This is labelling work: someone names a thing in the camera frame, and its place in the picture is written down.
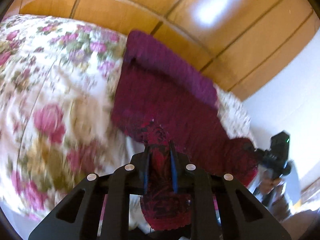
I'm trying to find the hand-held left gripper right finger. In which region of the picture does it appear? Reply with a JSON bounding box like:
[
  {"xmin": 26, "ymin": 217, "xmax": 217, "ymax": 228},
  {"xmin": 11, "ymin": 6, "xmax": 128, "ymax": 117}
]
[{"xmin": 169, "ymin": 141, "xmax": 292, "ymax": 240}]

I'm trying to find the floral bedspread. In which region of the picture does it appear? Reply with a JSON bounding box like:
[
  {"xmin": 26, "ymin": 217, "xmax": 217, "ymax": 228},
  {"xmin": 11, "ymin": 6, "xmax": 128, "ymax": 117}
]
[{"xmin": 0, "ymin": 15, "xmax": 256, "ymax": 240}]

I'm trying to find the wooden wardrobe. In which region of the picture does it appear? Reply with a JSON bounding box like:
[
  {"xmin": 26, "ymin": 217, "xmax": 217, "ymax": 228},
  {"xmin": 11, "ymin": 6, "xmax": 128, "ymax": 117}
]
[{"xmin": 5, "ymin": 0, "xmax": 320, "ymax": 101}]

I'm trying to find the dark red knit sweater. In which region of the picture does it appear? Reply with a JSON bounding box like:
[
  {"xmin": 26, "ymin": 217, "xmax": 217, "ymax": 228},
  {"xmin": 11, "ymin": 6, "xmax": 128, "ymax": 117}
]
[{"xmin": 110, "ymin": 30, "xmax": 258, "ymax": 232}]

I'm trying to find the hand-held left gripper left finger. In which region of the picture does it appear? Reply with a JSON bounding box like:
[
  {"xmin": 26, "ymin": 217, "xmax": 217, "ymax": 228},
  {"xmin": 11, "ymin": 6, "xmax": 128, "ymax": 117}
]
[{"xmin": 28, "ymin": 146, "xmax": 151, "ymax": 240}]

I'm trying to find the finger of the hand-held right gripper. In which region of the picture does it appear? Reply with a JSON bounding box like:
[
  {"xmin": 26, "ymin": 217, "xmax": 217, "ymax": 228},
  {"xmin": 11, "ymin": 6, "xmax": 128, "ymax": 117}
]
[{"xmin": 251, "ymin": 147, "xmax": 269, "ymax": 167}]

